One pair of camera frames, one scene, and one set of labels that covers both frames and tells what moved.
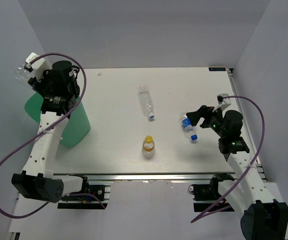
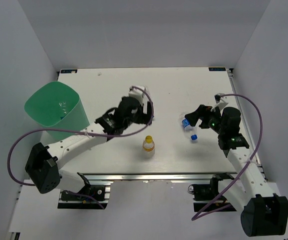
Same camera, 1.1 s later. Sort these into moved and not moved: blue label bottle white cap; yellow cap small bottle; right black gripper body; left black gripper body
Moved: blue label bottle white cap; left black gripper body
Not moved: right black gripper body; yellow cap small bottle
